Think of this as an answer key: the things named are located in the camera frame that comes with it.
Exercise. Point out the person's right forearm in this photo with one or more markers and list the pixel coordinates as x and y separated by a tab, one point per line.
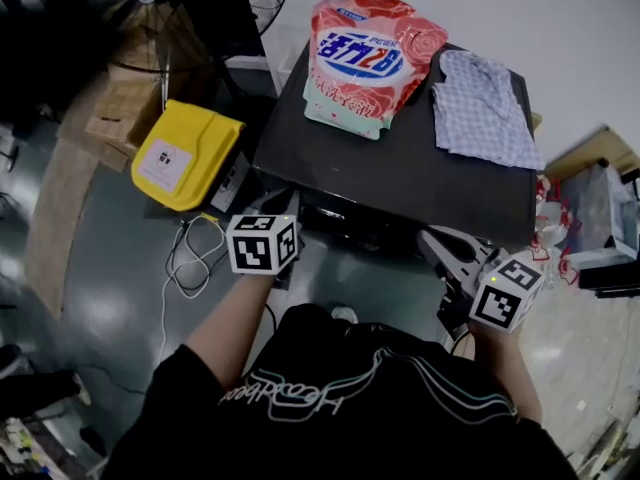
505	368

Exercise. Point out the black box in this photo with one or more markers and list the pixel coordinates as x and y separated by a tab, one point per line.
615	268

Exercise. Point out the bluish plastic bag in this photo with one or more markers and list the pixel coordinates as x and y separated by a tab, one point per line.
595	203

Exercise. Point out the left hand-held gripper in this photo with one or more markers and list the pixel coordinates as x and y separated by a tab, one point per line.
260	248

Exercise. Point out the wooden table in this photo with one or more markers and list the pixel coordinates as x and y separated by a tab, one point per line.
600	148

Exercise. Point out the flattened cardboard sheet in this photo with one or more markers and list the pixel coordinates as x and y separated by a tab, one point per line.
55	228

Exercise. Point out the person's left forearm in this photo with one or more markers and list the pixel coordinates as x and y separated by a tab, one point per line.
230	328

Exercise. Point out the checked cloth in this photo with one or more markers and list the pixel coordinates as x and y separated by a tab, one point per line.
480	113

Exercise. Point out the cardboard box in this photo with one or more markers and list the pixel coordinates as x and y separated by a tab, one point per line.
190	43
125	103
90	143

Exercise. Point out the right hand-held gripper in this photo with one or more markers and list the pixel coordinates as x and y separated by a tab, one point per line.
505	293

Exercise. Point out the black washing machine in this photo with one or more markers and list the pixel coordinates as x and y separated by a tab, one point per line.
400	168

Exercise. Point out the person's black printed t-shirt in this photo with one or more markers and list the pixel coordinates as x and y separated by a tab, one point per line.
350	418

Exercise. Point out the yellow-lidded waste bin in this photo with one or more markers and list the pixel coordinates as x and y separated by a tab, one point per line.
200	133

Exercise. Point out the clear plastic bag red print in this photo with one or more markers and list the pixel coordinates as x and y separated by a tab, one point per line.
550	228

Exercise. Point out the white shoe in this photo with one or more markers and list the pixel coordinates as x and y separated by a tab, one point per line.
344	314

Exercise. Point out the pink detergent pouch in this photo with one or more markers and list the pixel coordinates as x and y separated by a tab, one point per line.
360	68

